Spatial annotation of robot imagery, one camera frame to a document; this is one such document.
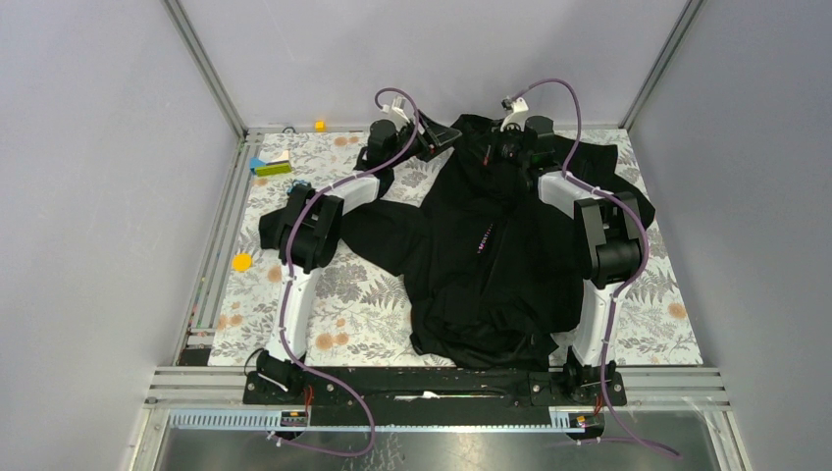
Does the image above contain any aluminium corner frame post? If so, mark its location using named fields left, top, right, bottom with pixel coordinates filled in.
left=161, top=0, right=247, bottom=138
left=618, top=0, right=706, bottom=131

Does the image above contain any yellow round disc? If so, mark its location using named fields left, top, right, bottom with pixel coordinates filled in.
left=232, top=253, right=253, bottom=272

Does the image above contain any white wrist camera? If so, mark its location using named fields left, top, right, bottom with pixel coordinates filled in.
left=499, top=97, right=529, bottom=131
left=381, top=94, right=413, bottom=129

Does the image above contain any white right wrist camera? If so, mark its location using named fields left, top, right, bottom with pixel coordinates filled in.
left=499, top=97, right=529, bottom=131

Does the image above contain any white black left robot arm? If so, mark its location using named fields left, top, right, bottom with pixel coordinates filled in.
left=243, top=110, right=462, bottom=404

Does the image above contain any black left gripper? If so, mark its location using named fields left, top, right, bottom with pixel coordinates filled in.
left=387, top=110, right=459, bottom=169

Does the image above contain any aluminium corner frame post left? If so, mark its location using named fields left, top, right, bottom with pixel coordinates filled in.
left=161, top=0, right=247, bottom=138

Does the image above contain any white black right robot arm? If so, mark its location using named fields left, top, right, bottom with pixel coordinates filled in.
left=488, top=116, right=649, bottom=406

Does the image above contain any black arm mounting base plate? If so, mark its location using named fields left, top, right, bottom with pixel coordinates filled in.
left=242, top=367, right=596, bottom=428

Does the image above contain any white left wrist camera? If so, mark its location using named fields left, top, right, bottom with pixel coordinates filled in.
left=381, top=94, right=413, bottom=129

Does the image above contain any black zip-up jacket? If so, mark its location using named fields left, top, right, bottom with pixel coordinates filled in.
left=258, top=113, right=656, bottom=371

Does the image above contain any aluminium corner frame post right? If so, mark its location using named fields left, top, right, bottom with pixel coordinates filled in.
left=618, top=0, right=706, bottom=131

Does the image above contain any green purple toy block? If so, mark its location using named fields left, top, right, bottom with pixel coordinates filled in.
left=249, top=150, right=292, bottom=177

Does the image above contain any aluminium front rail frame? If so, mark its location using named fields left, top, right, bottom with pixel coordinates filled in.
left=129, top=367, right=751, bottom=470

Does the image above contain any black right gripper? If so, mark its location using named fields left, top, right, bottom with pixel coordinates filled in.
left=466, top=119, right=530, bottom=169

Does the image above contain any small black blue toy car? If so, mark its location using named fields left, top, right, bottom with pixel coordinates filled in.
left=286, top=180, right=311, bottom=195

